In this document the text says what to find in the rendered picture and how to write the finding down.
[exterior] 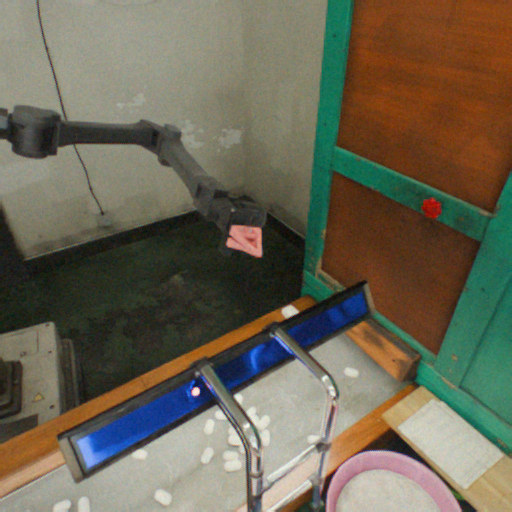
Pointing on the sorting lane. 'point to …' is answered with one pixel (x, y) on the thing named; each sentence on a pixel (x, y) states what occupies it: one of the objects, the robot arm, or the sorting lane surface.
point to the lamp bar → (167, 391)
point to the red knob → (431, 208)
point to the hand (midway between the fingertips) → (257, 253)
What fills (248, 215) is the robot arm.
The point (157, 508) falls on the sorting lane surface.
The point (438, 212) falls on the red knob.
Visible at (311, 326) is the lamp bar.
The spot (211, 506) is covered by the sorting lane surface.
